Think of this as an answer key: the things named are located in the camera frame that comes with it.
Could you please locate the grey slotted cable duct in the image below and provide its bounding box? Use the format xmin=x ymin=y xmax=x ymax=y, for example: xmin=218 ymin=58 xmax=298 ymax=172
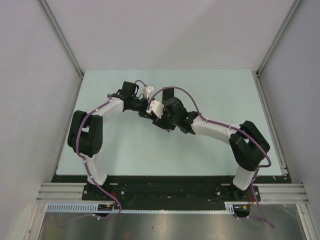
xmin=46 ymin=202 xmax=250 ymax=215

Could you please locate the aluminium frame post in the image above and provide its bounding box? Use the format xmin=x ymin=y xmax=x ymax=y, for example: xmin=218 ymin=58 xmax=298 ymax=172
xmin=37 ymin=0 xmax=84 ymax=79
xmin=255 ymin=0 xmax=305 ymax=78

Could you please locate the front aluminium rail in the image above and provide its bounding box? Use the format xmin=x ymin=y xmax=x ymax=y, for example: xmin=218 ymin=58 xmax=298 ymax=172
xmin=36 ymin=182 xmax=309 ymax=204

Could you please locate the right side aluminium rail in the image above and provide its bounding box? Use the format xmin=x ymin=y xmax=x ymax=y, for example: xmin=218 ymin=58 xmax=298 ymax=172
xmin=252 ymin=71 xmax=320 ymax=240

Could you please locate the aluminium rail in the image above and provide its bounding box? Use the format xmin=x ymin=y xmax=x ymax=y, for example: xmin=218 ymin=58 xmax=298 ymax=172
xmin=252 ymin=71 xmax=320 ymax=240
xmin=36 ymin=182 xmax=309 ymax=204

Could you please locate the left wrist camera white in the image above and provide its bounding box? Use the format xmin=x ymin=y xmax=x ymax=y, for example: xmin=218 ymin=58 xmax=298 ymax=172
xmin=142 ymin=85 xmax=155 ymax=99

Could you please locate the left aluminium frame post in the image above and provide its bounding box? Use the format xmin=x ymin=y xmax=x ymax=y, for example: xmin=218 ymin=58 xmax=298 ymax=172
xmin=37 ymin=0 xmax=84 ymax=79

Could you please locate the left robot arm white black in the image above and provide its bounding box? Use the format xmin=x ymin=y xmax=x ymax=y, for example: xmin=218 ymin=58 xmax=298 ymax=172
xmin=67 ymin=80 xmax=155 ymax=200

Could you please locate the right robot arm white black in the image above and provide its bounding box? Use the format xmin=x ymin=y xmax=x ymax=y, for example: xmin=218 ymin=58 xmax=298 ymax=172
xmin=146 ymin=97 xmax=270 ymax=201

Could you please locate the phone in beige case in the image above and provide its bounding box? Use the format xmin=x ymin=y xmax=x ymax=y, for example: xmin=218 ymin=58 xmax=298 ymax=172
xmin=162 ymin=87 xmax=175 ymax=102

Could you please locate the right aluminium frame post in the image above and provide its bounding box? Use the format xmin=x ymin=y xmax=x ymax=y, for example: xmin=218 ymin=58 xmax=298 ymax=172
xmin=255 ymin=0 xmax=305 ymax=78

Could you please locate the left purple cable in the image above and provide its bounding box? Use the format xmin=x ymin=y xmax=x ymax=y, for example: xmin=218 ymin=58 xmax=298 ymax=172
xmin=47 ymin=79 xmax=148 ymax=227

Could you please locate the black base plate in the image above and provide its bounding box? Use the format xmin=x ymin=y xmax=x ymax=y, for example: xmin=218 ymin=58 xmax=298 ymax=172
xmin=51 ymin=174 xmax=292 ymax=211

